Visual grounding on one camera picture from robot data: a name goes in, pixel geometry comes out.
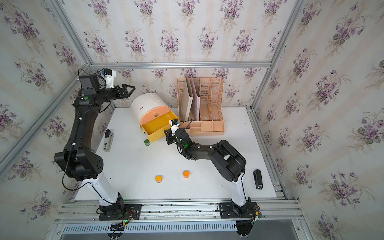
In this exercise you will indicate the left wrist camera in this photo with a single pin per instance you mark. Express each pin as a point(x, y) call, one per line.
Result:
point(109, 77)

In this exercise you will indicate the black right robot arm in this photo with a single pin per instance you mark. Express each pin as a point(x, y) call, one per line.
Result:
point(230, 164)

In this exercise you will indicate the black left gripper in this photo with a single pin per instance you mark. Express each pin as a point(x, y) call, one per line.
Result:
point(123, 93)

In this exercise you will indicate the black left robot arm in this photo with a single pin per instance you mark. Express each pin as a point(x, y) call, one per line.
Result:
point(77, 160)

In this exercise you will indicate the beige plastic file organizer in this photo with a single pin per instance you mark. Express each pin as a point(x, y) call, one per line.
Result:
point(211, 121)

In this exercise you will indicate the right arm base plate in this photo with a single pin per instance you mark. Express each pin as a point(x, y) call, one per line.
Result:
point(230, 210)

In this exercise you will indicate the round white drawer cabinet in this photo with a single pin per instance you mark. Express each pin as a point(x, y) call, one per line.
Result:
point(149, 100)

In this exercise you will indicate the green paint can left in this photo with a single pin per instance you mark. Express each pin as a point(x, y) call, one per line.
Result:
point(147, 142)

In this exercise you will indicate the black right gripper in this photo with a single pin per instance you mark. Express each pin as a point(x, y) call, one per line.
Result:
point(168, 136)

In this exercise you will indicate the yellow drawer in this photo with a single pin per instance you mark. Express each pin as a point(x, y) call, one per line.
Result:
point(155, 128)

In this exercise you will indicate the yellow paint can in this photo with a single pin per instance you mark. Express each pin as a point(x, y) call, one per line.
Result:
point(158, 179)

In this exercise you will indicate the black stapler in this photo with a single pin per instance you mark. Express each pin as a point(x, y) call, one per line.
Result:
point(258, 179)

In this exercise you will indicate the beige cardboard folder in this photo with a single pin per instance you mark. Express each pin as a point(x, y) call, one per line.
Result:
point(186, 100)

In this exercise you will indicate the aluminium rail frame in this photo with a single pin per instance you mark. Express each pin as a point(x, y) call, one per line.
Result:
point(265, 218)

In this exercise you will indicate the pink paper folder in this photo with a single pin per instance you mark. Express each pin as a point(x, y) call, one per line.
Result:
point(195, 108)

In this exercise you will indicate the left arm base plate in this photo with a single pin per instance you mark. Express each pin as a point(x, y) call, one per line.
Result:
point(119, 213)

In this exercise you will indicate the pink top drawer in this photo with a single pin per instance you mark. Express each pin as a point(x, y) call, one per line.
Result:
point(149, 114)

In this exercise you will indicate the orange paint can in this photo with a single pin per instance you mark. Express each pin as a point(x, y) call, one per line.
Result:
point(186, 174)

